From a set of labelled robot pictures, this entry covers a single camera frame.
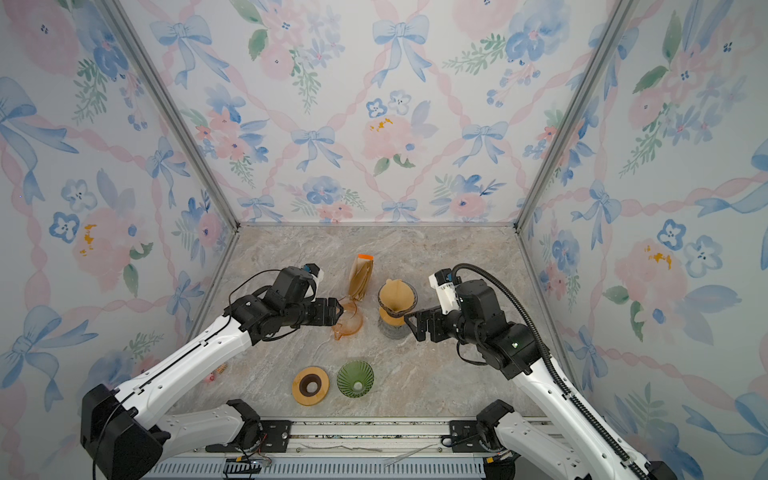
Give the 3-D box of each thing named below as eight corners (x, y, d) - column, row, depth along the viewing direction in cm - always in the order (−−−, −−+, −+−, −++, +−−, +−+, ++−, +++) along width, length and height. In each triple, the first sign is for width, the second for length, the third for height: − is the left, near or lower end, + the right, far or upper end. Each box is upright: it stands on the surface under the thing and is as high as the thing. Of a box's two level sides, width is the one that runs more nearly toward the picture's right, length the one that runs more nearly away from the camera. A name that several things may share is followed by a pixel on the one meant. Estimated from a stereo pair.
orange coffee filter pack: (347, 300, 100) (344, 284, 93) (360, 269, 109) (358, 253, 101) (364, 304, 100) (362, 289, 92) (375, 272, 108) (374, 256, 100)
